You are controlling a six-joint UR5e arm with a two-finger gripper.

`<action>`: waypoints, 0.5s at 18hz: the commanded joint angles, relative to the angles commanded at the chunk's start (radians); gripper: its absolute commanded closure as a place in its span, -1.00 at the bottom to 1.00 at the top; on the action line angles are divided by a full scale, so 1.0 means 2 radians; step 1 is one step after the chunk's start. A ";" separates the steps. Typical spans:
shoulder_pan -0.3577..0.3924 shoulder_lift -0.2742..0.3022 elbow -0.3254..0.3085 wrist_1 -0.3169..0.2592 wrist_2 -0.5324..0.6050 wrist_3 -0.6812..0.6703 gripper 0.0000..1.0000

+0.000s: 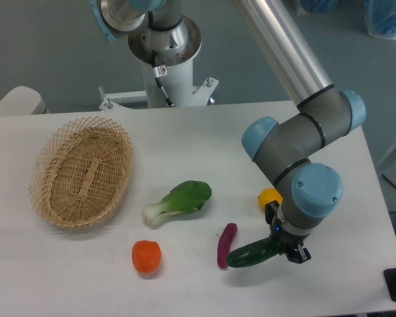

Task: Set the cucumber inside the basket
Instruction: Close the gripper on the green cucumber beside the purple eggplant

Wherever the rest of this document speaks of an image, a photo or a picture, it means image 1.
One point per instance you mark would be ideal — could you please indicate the woven wicker basket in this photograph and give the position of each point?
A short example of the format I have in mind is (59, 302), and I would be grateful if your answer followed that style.
(82, 172)

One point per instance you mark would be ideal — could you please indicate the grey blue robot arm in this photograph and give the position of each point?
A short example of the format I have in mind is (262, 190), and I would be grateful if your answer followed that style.
(282, 151)

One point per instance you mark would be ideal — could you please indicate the green bok choy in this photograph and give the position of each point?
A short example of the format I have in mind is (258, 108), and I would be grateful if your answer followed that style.
(187, 197)

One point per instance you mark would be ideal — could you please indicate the green cucumber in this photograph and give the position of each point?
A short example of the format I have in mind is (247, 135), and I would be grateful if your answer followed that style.
(255, 253)

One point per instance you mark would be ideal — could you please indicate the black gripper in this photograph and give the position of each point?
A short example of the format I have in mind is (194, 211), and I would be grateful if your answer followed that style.
(292, 238)

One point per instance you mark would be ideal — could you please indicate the yellow mango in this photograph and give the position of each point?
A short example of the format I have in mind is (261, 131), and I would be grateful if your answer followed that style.
(269, 195)

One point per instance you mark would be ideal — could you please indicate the blue plastic bag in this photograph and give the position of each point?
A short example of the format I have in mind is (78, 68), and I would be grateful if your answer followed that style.
(306, 7)
(380, 19)

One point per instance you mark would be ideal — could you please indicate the purple sweet potato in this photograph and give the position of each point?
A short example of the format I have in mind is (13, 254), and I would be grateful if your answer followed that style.
(224, 244)

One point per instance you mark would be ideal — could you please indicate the orange bell pepper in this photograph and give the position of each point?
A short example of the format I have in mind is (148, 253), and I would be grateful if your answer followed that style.
(146, 256)

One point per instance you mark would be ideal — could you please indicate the white chair back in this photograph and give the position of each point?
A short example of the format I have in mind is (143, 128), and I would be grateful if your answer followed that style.
(22, 101)

